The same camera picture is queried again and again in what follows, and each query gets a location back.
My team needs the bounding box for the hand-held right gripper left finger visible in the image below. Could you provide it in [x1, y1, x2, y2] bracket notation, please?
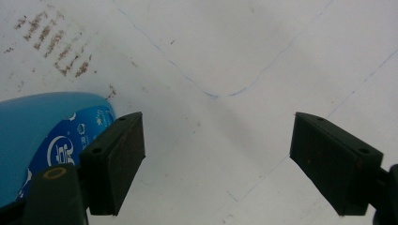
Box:
[79, 111, 146, 217]

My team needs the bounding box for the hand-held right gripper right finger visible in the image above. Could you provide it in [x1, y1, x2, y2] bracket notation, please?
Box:
[289, 112, 384, 217]

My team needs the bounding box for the blue plastic bottle white cap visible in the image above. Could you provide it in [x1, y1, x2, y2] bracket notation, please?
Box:
[0, 91, 117, 209]

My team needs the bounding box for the white table mat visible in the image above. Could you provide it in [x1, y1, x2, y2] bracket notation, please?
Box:
[0, 0, 398, 225]

